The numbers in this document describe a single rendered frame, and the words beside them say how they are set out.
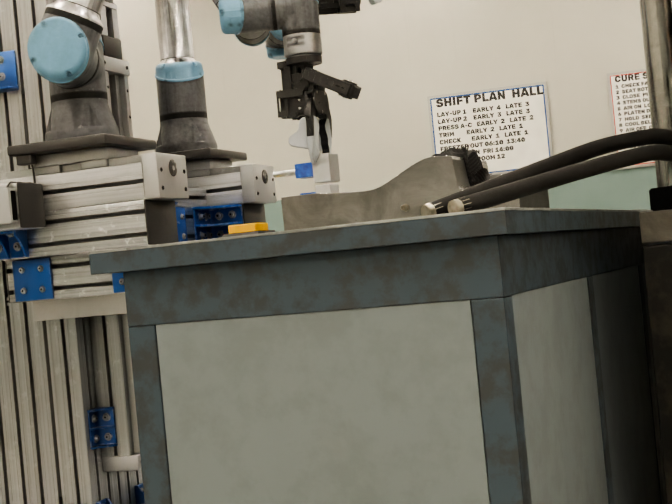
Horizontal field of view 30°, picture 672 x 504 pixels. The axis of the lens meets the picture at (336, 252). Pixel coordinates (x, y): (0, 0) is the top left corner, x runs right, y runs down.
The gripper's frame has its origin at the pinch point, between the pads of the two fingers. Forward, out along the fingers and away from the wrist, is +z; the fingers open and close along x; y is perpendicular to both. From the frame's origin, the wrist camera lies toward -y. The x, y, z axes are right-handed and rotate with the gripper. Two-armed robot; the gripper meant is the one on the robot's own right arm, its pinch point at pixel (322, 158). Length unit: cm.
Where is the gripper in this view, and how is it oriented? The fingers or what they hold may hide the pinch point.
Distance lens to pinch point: 245.6
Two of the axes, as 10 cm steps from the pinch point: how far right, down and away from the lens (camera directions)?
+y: -9.2, 0.9, 3.8
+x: -3.8, 0.3, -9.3
